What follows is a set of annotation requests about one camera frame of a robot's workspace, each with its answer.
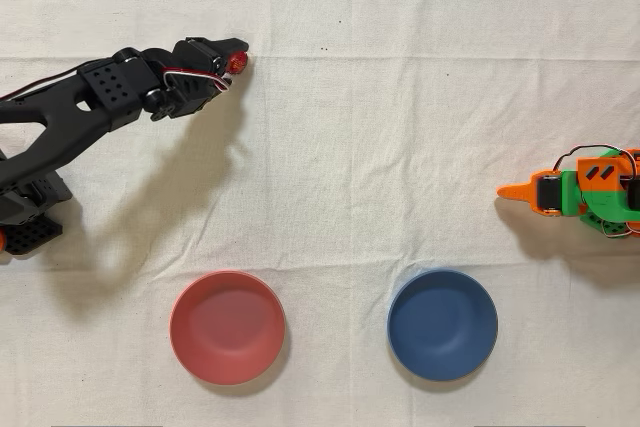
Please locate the red candy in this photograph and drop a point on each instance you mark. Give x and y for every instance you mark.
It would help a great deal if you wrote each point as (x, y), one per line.
(239, 62)

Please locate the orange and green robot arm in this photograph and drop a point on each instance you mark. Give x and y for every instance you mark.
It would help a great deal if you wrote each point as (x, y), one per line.
(600, 197)

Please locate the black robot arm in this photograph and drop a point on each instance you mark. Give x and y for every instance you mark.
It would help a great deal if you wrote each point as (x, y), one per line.
(50, 122)

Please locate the blue bowl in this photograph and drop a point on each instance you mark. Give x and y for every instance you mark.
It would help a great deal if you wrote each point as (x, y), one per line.
(442, 324)

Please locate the red bowl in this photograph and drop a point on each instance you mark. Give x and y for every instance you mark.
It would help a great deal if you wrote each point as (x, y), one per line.
(227, 327)

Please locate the white tablecloth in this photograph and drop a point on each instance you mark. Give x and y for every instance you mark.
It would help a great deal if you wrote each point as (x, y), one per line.
(350, 147)

